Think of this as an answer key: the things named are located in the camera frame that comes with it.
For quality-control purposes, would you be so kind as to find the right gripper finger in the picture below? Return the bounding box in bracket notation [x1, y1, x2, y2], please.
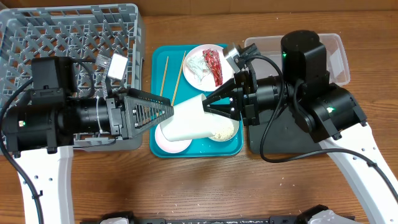
[203, 104, 241, 121]
[202, 78, 236, 106]

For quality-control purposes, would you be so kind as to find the grey bowl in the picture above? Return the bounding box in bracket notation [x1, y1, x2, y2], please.
[210, 117, 239, 142]

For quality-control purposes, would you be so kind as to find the red wrapper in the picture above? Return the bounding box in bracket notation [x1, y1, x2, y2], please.
[203, 49, 223, 86]

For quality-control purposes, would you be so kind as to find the white paper cup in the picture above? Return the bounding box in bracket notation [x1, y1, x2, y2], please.
[160, 93, 216, 142]

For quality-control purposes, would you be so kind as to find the small pink-rimmed plate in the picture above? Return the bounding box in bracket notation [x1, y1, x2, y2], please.
[155, 125, 192, 154]

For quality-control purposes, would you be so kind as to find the wooden chopstick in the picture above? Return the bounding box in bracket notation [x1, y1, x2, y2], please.
[171, 51, 187, 106]
[160, 56, 169, 96]

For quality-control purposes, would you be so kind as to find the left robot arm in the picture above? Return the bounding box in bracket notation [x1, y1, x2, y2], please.
[1, 57, 174, 223]

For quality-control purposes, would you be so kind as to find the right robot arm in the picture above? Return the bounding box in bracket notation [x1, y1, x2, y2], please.
[203, 30, 397, 223]

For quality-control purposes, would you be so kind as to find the black waste tray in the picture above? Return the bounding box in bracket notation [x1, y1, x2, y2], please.
[248, 106, 321, 154]

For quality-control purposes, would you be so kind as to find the grey dishwasher rack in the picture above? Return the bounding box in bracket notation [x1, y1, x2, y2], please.
[1, 4, 145, 151]

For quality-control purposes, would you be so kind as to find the clear plastic container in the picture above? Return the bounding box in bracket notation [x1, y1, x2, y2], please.
[244, 34, 351, 86]

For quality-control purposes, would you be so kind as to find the large white plate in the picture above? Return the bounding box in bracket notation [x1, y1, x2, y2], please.
[183, 44, 234, 92]

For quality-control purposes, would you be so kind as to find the teal plastic tray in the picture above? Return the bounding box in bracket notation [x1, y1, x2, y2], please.
[150, 44, 244, 158]

